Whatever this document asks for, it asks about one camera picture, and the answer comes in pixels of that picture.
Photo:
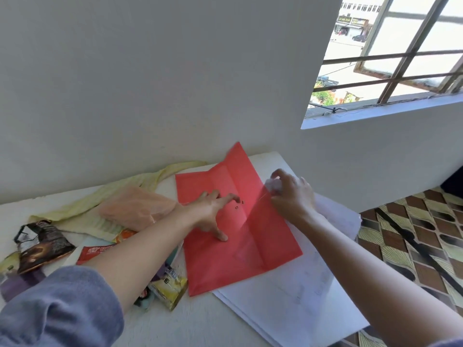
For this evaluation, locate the person's left hand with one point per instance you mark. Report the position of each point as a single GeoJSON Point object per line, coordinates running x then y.
{"type": "Point", "coordinates": [202, 213]}

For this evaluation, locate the person's right hand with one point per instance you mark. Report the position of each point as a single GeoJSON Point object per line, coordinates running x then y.
{"type": "Point", "coordinates": [296, 200]}

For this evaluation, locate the person's left thumb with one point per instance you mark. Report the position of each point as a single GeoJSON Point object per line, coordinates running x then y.
{"type": "Point", "coordinates": [220, 233]}

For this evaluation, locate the person's right fingers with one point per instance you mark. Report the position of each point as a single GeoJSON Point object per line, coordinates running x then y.
{"type": "Point", "coordinates": [285, 177]}

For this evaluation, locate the person's left middle finger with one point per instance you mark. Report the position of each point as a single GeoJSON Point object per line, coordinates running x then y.
{"type": "Point", "coordinates": [215, 195]}

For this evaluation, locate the clear adhesive tape strip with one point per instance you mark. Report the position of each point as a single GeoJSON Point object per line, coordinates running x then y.
{"type": "Point", "coordinates": [274, 184]}

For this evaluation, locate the red paper sheet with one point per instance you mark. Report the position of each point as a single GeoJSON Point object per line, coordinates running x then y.
{"type": "Point", "coordinates": [231, 256]}

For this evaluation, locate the person's left forearm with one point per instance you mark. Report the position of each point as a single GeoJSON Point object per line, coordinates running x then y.
{"type": "Point", "coordinates": [144, 249]}

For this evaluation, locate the person's right forearm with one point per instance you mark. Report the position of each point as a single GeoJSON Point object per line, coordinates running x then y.
{"type": "Point", "coordinates": [361, 281]}

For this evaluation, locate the yellow sachet packet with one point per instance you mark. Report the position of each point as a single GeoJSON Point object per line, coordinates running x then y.
{"type": "Point", "coordinates": [170, 289]}

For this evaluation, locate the orange translucent plastic bag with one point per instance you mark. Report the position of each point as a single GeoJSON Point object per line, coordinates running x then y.
{"type": "Point", "coordinates": [137, 207]}

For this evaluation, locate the small orange packet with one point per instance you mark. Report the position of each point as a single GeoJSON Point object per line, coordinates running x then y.
{"type": "Point", "coordinates": [126, 236]}

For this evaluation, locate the teal packet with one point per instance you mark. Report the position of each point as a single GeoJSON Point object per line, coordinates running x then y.
{"type": "Point", "coordinates": [144, 299]}

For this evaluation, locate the stack of white paper sheets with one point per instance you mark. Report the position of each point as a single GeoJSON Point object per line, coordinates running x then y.
{"type": "Point", "coordinates": [300, 296]}

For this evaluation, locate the dark parked car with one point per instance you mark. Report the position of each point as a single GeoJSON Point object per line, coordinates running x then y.
{"type": "Point", "coordinates": [326, 81]}

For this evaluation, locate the white window sill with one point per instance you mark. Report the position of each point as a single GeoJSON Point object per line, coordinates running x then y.
{"type": "Point", "coordinates": [379, 111]}

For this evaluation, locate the red snack packet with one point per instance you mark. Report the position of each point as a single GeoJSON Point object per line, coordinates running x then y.
{"type": "Point", "coordinates": [92, 253]}

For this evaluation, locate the yellow plastic bag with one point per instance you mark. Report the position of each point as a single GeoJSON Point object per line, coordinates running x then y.
{"type": "Point", "coordinates": [86, 213]}

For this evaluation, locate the black parked car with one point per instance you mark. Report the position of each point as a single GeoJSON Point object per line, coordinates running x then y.
{"type": "Point", "coordinates": [359, 38]}

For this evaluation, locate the dark object on floor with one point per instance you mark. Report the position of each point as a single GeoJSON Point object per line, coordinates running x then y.
{"type": "Point", "coordinates": [454, 182]}

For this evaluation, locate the shop building outside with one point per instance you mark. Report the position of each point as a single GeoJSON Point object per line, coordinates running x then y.
{"type": "Point", "coordinates": [356, 23]}

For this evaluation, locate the rusty open window pane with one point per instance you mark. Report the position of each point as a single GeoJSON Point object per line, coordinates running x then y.
{"type": "Point", "coordinates": [430, 81]}

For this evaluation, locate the brown metal window grille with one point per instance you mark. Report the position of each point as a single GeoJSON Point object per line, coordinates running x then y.
{"type": "Point", "coordinates": [408, 54]}

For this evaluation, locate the dark brown snack packet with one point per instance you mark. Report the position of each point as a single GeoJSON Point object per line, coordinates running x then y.
{"type": "Point", "coordinates": [43, 245]}

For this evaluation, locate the blue-grey sleeve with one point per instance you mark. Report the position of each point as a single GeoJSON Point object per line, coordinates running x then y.
{"type": "Point", "coordinates": [58, 310]}

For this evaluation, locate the purple packet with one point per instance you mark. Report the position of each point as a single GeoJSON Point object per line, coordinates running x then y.
{"type": "Point", "coordinates": [18, 285]}

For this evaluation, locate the green packet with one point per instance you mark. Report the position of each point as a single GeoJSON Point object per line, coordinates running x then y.
{"type": "Point", "coordinates": [9, 263]}

